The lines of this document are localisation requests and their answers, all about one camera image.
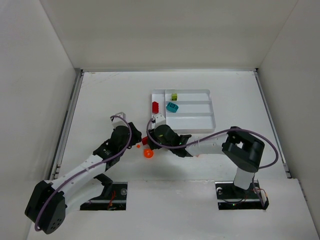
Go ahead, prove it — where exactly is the red arch lego brick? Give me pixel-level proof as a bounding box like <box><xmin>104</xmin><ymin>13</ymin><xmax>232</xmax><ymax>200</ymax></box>
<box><xmin>141</xmin><ymin>136</ymin><xmax>149</xmax><ymax>146</ymax></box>

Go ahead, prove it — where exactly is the teal rounded lego brick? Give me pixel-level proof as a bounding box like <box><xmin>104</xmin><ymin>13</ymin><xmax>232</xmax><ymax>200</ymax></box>
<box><xmin>166</xmin><ymin>102</ymin><xmax>179</xmax><ymax>113</ymax></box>

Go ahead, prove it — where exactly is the red slope lego brick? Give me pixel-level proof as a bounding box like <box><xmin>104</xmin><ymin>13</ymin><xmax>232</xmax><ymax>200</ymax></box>
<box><xmin>151</xmin><ymin>101</ymin><xmax>159</xmax><ymax>114</ymax></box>

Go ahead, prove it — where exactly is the small green lego brick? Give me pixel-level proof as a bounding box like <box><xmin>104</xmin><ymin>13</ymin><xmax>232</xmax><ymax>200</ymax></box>
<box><xmin>171</xmin><ymin>93</ymin><xmax>178</xmax><ymax>101</ymax></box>

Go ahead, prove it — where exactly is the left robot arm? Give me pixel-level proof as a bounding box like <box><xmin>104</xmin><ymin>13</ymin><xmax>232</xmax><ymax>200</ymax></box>
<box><xmin>24</xmin><ymin>122</ymin><xmax>142</xmax><ymax>235</ymax></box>

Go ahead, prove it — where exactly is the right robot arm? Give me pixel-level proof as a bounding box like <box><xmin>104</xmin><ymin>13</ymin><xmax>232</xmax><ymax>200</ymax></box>
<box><xmin>146</xmin><ymin>124</ymin><xmax>265</xmax><ymax>190</ymax></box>

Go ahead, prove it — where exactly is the orange round lego left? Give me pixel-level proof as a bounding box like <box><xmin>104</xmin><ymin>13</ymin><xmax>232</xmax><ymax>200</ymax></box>
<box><xmin>143</xmin><ymin>148</ymin><xmax>154</xmax><ymax>159</ymax></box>

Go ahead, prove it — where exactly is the white compartment tray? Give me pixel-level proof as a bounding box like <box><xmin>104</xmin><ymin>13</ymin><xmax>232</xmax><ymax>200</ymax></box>
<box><xmin>151</xmin><ymin>89</ymin><xmax>216</xmax><ymax>134</ymax></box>

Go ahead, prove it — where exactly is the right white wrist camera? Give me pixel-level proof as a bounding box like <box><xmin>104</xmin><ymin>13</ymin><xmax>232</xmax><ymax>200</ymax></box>
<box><xmin>151</xmin><ymin>112</ymin><xmax>166</xmax><ymax>128</ymax></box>

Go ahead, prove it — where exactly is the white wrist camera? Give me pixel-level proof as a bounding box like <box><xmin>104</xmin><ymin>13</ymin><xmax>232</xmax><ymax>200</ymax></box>
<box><xmin>151</xmin><ymin>112</ymin><xmax>166</xmax><ymax>128</ymax></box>
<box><xmin>110</xmin><ymin>112</ymin><xmax>127</xmax><ymax>129</ymax></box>

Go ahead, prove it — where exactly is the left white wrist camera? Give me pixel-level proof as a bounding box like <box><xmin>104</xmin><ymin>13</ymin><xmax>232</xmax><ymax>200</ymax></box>
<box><xmin>110</xmin><ymin>112</ymin><xmax>127</xmax><ymax>129</ymax></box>

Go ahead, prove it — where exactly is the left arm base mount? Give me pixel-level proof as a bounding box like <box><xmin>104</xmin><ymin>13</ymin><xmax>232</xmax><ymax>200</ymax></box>
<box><xmin>80</xmin><ymin>174</ymin><xmax>128</xmax><ymax>211</ymax></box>

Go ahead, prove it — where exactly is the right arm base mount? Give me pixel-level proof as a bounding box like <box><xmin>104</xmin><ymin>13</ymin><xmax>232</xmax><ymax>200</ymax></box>
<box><xmin>215</xmin><ymin>180</ymin><xmax>270</xmax><ymax>211</ymax></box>

